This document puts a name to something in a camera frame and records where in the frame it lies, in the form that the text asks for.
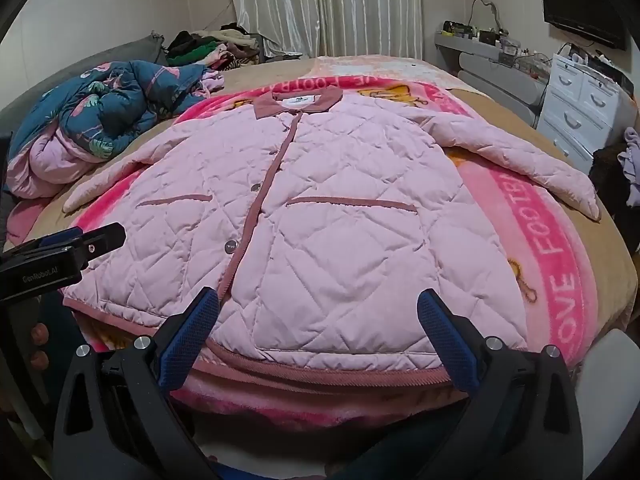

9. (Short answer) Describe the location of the black television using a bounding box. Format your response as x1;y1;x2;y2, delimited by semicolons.
539;0;628;51

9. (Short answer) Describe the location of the grey vanity desk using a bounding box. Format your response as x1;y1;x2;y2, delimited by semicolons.
434;30;551;121

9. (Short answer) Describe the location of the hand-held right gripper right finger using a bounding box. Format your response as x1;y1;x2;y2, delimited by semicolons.
415;287;583;480

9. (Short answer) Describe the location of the white drawer chest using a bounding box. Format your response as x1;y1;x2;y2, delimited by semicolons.
536;52;636;173

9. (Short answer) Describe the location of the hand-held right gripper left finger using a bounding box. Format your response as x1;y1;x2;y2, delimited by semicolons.
52;286;221;480

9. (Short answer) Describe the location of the purple garment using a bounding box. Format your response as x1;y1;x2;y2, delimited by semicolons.
617;127;640;188

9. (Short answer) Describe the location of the clutter of small desk items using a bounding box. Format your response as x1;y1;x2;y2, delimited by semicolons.
442;20;553;68

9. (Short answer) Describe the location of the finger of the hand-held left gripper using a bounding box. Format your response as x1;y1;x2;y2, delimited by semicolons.
5;226;84;261
75;222;127;262

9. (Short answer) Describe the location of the person's left hand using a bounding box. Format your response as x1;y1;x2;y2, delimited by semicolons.
27;321;51;373

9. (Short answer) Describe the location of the grey padded headboard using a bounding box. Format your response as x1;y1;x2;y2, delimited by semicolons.
0;32;166;121

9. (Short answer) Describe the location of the blue floral duvet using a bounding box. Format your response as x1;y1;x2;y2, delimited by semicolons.
5;59;226;198

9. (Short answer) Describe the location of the bed with tan sheet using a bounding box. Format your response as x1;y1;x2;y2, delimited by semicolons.
0;55;638;361

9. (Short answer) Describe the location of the peach printed blanket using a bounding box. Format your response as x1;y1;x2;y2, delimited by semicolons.
300;55;466;91

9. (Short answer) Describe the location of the pink quilted jacket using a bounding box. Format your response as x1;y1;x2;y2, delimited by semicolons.
62;86;601;386

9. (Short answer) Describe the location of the pink cloth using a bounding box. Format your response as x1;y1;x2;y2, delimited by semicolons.
5;195;53;246

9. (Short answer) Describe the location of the black box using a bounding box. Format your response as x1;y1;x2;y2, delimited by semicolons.
590;52;636;86

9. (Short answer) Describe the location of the pink printed blanket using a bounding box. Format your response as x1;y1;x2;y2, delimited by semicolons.
62;77;601;426

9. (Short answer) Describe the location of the white curtain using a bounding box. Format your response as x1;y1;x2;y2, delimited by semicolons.
230;0;426;61

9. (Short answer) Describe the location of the pile of clothes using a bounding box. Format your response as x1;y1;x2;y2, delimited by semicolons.
162;22;263;68

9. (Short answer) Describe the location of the dark chair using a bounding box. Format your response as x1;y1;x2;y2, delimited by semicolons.
589;142;640;256

